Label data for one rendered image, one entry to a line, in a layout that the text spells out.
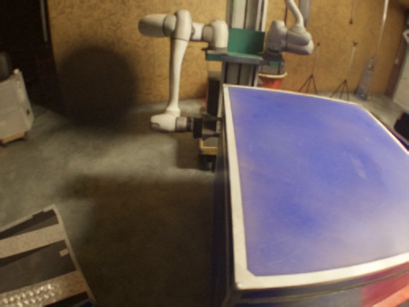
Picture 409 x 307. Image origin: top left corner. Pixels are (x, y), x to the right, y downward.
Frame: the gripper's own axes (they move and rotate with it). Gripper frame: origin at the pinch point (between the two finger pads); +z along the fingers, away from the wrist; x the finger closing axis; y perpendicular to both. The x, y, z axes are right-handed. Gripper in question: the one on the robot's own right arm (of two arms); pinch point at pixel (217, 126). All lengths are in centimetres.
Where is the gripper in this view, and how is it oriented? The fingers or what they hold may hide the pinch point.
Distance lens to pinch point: 122.7
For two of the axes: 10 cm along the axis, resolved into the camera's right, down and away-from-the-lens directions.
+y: -0.4, 6.0, -8.0
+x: 0.5, -8.0, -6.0
